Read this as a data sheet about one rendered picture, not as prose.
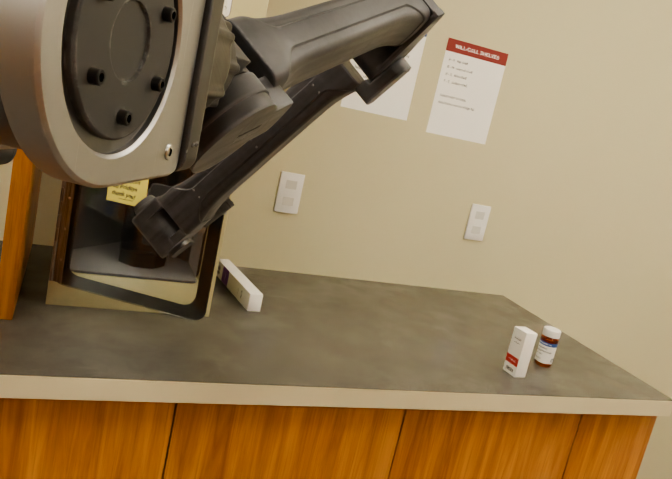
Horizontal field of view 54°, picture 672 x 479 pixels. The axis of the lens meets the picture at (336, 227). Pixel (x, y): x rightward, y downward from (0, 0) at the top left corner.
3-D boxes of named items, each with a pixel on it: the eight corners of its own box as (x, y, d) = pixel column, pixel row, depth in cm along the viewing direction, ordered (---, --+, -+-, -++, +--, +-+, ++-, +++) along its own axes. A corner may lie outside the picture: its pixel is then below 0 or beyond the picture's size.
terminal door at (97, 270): (54, 281, 127) (84, 72, 119) (204, 322, 123) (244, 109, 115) (52, 282, 126) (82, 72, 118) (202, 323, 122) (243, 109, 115)
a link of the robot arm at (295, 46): (414, -59, 75) (468, 10, 76) (341, 21, 84) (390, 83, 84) (127, -3, 41) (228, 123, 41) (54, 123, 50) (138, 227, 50)
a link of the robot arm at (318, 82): (350, -6, 77) (407, 67, 77) (360, -1, 82) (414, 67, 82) (115, 214, 91) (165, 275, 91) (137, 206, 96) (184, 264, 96)
